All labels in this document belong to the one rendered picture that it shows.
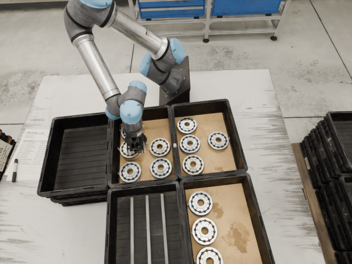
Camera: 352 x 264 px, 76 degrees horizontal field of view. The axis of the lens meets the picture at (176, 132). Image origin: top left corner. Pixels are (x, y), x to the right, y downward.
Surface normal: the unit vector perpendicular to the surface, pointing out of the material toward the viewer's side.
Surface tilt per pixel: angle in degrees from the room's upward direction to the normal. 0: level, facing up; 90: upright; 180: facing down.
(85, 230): 0
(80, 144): 0
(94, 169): 0
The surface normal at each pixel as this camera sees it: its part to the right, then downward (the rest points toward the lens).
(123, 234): -0.04, -0.51
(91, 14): 0.06, 0.92
